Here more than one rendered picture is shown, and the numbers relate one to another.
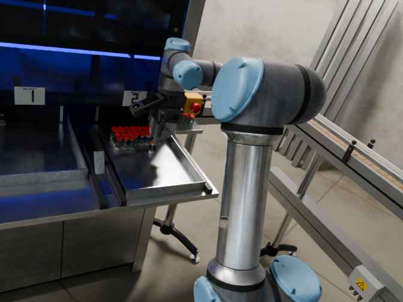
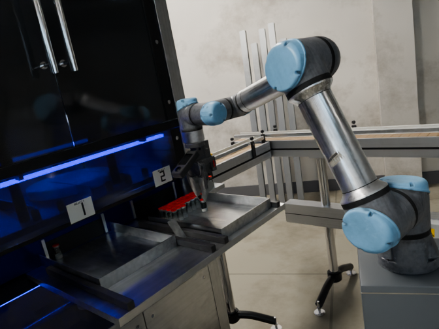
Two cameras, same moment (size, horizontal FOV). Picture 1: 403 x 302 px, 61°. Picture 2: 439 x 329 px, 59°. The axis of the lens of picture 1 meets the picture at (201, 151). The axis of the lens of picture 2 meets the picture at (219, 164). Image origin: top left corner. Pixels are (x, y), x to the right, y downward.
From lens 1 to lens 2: 0.49 m
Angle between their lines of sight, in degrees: 20
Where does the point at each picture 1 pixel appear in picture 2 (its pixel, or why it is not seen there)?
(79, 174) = (170, 244)
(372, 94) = not seen: hidden behind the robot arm
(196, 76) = (222, 109)
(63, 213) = (187, 269)
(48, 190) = (156, 266)
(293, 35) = not seen: hidden behind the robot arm
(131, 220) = (206, 309)
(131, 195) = (226, 232)
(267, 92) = (311, 51)
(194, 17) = (177, 86)
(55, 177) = (153, 254)
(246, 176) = (331, 113)
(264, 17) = not seen: hidden behind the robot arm
